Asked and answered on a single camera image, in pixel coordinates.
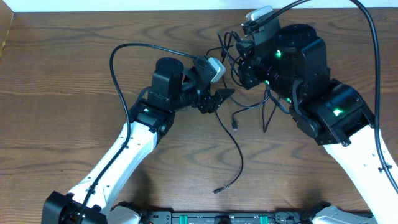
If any left camera cable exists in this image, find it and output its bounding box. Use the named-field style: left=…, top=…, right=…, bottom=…
left=76, top=42, right=198, bottom=224

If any right camera cable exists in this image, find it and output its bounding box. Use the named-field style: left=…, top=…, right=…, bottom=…
left=248, top=0, right=398, bottom=195

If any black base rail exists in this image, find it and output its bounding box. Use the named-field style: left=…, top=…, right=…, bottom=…
left=105, top=210, right=379, bottom=224

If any camera cable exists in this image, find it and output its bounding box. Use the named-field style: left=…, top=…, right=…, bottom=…
left=248, top=0, right=398, bottom=195
left=76, top=42, right=198, bottom=224

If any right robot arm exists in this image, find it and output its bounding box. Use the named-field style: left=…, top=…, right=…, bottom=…
left=236, top=11, right=397, bottom=223

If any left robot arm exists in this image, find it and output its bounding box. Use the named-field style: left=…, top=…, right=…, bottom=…
left=41, top=56, right=234, bottom=223

